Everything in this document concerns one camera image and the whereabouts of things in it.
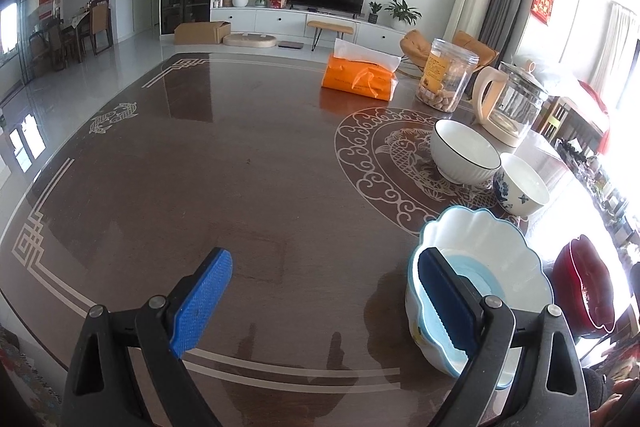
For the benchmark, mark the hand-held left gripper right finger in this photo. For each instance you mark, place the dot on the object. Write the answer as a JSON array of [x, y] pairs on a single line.
[[445, 297]]

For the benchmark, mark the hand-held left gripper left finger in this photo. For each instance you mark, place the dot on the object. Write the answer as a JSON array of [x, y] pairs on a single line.
[[200, 302]]

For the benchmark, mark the scalloped white and blue bowl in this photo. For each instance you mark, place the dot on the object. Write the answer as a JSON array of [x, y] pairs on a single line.
[[500, 257]]

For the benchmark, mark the white blue-flowered bowl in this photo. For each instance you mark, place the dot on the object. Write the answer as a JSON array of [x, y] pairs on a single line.
[[525, 187]]

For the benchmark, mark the white ribbed dark-rimmed bowl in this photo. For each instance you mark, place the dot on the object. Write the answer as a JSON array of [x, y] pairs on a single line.
[[465, 157]]

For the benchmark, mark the person's right hand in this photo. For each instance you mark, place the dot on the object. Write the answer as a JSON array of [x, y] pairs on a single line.
[[607, 414]]

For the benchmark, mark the wicker basket of toiletries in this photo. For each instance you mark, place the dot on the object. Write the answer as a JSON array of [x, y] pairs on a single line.
[[600, 177]]

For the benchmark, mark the dark wooden crib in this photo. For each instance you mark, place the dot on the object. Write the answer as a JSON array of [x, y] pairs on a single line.
[[565, 122]]

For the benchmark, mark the clear plastic snack jar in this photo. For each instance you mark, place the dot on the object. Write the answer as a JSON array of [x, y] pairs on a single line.
[[445, 77]]

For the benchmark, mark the orange tissue pack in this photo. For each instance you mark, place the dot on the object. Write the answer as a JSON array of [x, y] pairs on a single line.
[[355, 77]]

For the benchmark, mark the red cloth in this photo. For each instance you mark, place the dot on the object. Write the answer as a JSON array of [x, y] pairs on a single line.
[[592, 94]]

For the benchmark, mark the orange lounge chair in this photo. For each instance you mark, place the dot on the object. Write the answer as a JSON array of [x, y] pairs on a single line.
[[415, 47]]

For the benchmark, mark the round beige floor cushion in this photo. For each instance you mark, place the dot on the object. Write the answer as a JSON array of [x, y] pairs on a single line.
[[250, 40]]

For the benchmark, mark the cardboard box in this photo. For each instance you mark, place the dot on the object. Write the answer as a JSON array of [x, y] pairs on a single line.
[[200, 33]]

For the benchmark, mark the grey bathroom scale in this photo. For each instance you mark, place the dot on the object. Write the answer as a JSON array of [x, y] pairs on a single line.
[[291, 45]]

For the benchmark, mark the white television cabinet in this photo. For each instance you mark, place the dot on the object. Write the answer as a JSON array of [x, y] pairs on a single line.
[[260, 19]]

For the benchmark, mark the large green potted plant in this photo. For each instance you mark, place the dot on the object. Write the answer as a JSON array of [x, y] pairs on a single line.
[[402, 9]]

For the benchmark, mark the wooden bench with hairpin legs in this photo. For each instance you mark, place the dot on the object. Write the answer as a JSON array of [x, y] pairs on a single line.
[[330, 27]]

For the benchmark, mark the wooden dining chair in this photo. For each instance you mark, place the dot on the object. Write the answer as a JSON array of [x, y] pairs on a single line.
[[100, 24]]

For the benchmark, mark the small green potted plant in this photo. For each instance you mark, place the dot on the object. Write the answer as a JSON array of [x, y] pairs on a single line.
[[375, 9]]

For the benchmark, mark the covered standing air conditioner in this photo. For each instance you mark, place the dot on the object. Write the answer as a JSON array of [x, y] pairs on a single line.
[[472, 2]]

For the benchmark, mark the round white vase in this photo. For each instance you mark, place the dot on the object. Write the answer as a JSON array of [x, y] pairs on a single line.
[[240, 1]]

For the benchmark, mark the dining table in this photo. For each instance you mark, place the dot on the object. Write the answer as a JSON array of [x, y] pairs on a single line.
[[65, 29]]

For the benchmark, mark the white curtain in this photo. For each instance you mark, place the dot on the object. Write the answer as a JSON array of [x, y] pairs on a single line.
[[620, 42]]

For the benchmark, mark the red door poster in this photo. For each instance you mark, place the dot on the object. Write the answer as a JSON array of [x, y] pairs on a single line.
[[46, 3]]

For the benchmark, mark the red wall hanging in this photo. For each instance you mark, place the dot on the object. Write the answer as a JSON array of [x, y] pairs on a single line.
[[543, 4]]

